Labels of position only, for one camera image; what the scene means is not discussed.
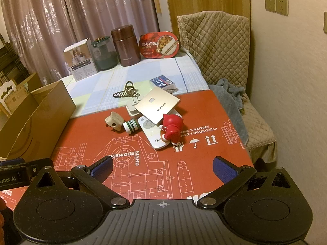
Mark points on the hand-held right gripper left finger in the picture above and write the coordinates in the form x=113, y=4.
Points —
x=102, y=169

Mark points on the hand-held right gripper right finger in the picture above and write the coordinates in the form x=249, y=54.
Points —
x=224, y=169

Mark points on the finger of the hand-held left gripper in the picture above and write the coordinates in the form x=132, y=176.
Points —
x=11, y=162
x=38, y=166

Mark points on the brown cardboard box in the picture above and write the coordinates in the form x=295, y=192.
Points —
x=38, y=122

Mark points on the white power adapter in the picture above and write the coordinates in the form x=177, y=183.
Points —
x=131, y=109

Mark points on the patterned hair claw clip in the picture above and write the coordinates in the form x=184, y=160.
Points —
x=127, y=91

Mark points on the gold square panel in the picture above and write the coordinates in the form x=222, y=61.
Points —
x=158, y=104

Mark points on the clear floss pick box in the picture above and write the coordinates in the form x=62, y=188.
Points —
x=162, y=81

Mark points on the beige plug adapter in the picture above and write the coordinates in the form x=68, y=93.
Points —
x=115, y=121

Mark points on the small green white bottle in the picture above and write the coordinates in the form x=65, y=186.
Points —
x=130, y=126

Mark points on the red printed cardboard sheet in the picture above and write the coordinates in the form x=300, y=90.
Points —
x=204, y=112

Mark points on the white remote control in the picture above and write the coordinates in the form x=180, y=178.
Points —
x=153, y=135

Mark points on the red toy figure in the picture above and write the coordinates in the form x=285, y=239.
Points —
x=172, y=127

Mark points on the folded cardboard boxes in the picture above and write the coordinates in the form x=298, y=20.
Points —
x=23, y=94

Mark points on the grey fleece blanket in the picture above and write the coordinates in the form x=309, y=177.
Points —
x=230, y=99

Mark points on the white carved wooden board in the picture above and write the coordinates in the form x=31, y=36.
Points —
x=6, y=89

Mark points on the dark folding step ladder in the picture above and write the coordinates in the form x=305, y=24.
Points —
x=10, y=58

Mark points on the white product box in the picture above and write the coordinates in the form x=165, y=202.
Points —
x=80, y=61

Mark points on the dark green glass jar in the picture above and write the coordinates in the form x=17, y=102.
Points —
x=104, y=56

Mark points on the pastel checked bedsheet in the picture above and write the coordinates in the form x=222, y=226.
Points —
x=153, y=67

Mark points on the chair with quilted cover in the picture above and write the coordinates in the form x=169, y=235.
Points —
x=217, y=46

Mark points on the brown metal thermos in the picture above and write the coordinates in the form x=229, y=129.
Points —
x=126, y=47

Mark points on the red instant meal box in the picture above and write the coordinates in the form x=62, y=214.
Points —
x=158, y=44

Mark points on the mauve patterned curtain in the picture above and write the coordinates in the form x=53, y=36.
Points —
x=51, y=12

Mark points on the yellow tape strip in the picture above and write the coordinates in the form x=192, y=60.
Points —
x=158, y=1

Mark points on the beige wall socket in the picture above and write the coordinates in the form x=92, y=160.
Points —
x=269, y=3
x=282, y=5

